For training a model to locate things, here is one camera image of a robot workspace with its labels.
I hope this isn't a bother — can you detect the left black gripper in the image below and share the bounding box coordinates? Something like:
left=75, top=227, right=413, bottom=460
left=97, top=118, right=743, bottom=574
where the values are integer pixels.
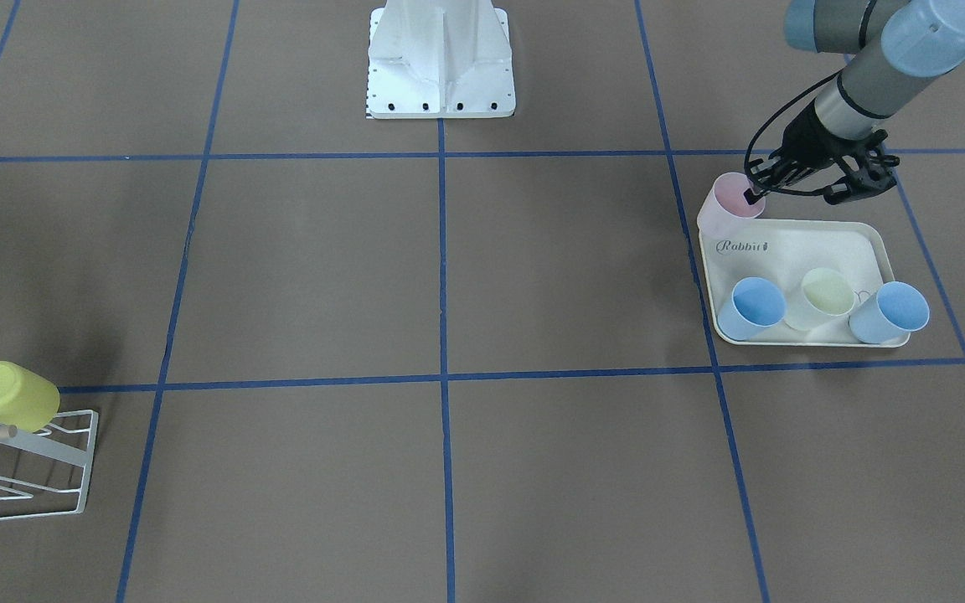
left=743, top=108, right=887, bottom=206

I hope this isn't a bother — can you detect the pink cup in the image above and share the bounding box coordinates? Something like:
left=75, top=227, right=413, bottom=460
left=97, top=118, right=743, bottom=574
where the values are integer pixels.
left=696, top=173, right=766, bottom=240

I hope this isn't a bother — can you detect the bright yellow cup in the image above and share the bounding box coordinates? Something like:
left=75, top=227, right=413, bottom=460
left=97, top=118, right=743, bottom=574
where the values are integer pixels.
left=0, top=360, right=60, bottom=432

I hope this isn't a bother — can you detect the pale yellow-green cup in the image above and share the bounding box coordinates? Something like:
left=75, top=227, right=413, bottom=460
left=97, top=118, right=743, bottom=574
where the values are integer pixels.
left=783, top=267, right=857, bottom=332

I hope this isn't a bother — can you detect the light blue cup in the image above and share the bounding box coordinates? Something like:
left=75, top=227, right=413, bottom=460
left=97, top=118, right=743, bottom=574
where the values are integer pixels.
left=848, top=281, right=931, bottom=346
left=715, top=277, right=787, bottom=341

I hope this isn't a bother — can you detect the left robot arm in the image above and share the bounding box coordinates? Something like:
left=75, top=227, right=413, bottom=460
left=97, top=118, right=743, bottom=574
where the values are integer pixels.
left=744, top=1, right=965, bottom=205

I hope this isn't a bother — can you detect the cream plastic tray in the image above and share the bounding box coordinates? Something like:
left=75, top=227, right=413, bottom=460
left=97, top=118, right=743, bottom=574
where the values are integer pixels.
left=699, top=220, right=911, bottom=348

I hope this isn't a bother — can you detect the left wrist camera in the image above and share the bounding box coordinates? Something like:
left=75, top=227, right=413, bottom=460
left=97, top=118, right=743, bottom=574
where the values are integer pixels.
left=821, top=149, right=900, bottom=205

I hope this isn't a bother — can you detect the white wire cup rack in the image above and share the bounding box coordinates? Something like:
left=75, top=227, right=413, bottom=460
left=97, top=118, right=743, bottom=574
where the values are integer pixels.
left=0, top=410, right=101, bottom=522

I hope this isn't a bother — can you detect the white pedestal column base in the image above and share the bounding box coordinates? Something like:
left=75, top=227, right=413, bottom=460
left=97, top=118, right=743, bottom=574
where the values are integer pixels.
left=365, top=1, right=517, bottom=120

